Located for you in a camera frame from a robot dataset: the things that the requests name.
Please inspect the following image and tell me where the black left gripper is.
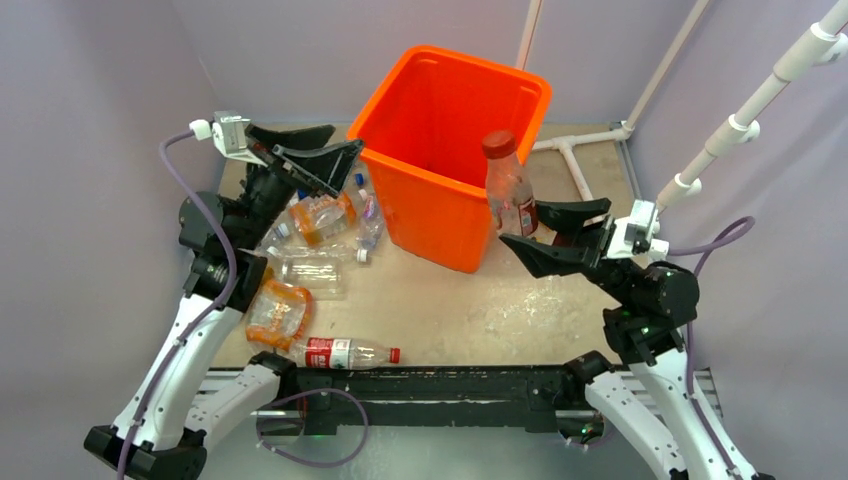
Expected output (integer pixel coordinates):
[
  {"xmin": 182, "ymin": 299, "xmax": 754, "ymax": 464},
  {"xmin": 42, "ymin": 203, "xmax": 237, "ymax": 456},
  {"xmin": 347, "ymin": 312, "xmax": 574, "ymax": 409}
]
[{"xmin": 235, "ymin": 123, "xmax": 362, "ymax": 251}]

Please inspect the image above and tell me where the small clear white-cap bottle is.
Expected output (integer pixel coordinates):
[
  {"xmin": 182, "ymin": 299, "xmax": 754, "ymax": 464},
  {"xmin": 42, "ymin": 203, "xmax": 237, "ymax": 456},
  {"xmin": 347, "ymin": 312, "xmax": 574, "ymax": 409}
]
[{"xmin": 357, "ymin": 189, "xmax": 385, "ymax": 251}]

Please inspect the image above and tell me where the white pvc pipe frame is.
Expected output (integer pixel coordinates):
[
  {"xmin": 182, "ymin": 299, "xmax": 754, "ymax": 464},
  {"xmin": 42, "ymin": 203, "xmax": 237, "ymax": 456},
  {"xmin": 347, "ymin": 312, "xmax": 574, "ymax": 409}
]
[{"xmin": 517, "ymin": 1, "xmax": 847, "ymax": 180}]

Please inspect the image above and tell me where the crushed orange label bottle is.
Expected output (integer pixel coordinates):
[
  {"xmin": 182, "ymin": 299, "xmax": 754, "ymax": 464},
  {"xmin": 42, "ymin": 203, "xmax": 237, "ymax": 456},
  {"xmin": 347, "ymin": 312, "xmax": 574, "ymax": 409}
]
[{"xmin": 245, "ymin": 279, "xmax": 314, "ymax": 352}]

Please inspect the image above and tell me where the orange plastic bin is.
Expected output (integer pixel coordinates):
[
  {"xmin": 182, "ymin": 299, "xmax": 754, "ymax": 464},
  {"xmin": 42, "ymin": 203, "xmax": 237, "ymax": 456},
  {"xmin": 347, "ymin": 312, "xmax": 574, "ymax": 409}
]
[{"xmin": 347, "ymin": 45, "xmax": 552, "ymax": 273}]

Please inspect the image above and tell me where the large clear plastic bottle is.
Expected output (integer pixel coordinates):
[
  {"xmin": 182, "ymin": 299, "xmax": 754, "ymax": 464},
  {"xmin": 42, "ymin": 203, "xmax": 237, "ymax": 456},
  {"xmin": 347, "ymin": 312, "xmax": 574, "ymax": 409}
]
[{"xmin": 264, "ymin": 243, "xmax": 372, "ymax": 300}]

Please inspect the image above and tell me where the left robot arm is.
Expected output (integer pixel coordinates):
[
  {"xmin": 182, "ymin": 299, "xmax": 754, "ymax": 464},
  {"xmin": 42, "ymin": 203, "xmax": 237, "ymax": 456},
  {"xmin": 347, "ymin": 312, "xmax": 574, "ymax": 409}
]
[{"xmin": 84, "ymin": 114, "xmax": 365, "ymax": 479}]

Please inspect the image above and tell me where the red label cola bottle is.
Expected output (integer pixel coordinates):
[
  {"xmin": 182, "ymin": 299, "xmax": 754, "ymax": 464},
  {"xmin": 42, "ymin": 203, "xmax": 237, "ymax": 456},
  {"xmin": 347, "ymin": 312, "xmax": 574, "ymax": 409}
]
[{"xmin": 288, "ymin": 337, "xmax": 401, "ymax": 370}]

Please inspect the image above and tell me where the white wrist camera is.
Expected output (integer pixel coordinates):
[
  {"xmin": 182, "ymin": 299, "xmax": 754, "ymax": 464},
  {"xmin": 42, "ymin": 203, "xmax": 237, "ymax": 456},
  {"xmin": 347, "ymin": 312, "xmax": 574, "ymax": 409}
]
[
  {"xmin": 188, "ymin": 111, "xmax": 258, "ymax": 163},
  {"xmin": 604, "ymin": 200, "xmax": 670, "ymax": 261}
]

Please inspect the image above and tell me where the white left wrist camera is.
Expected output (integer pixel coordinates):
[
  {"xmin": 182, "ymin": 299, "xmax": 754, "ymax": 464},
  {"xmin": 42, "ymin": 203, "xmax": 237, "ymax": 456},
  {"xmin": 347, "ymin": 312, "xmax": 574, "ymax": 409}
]
[{"xmin": 188, "ymin": 111, "xmax": 258, "ymax": 163}]

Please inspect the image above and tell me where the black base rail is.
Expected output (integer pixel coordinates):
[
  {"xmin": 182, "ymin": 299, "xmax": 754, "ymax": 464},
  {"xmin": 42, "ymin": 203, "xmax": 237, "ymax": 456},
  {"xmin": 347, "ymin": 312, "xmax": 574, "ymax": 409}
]
[{"xmin": 260, "ymin": 351, "xmax": 614, "ymax": 435}]

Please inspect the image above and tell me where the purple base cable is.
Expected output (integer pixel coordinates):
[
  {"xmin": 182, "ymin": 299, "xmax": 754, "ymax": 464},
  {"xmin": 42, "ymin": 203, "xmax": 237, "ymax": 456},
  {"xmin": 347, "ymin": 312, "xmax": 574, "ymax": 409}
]
[{"xmin": 255, "ymin": 388, "xmax": 370, "ymax": 469}]

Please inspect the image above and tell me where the orange label clear bottle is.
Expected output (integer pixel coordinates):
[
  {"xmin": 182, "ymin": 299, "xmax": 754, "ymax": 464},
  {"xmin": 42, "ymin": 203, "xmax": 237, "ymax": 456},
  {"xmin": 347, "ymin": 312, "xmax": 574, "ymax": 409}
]
[{"xmin": 289, "ymin": 193, "xmax": 357, "ymax": 246}]

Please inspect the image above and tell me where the red cap bottle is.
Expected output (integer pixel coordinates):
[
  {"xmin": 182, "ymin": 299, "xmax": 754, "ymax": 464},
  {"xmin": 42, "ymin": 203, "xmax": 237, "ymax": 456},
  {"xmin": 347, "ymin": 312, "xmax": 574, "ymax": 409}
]
[{"xmin": 482, "ymin": 130, "xmax": 538, "ymax": 237}]

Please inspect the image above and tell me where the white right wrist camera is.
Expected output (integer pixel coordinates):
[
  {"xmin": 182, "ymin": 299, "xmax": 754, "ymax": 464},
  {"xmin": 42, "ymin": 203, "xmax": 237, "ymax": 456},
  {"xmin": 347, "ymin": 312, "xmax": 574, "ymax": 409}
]
[{"xmin": 604, "ymin": 200, "xmax": 670, "ymax": 261}]

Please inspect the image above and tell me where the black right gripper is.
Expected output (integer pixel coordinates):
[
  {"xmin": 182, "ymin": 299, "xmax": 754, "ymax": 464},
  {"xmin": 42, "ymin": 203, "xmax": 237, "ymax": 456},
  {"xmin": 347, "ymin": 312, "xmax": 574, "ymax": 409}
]
[{"xmin": 501, "ymin": 193, "xmax": 638, "ymax": 305}]

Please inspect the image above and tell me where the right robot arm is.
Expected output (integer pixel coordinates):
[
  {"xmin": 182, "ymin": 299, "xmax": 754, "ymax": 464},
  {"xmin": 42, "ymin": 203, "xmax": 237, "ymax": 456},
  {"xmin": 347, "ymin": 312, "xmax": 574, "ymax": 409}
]
[{"xmin": 499, "ymin": 198, "xmax": 768, "ymax": 479}]

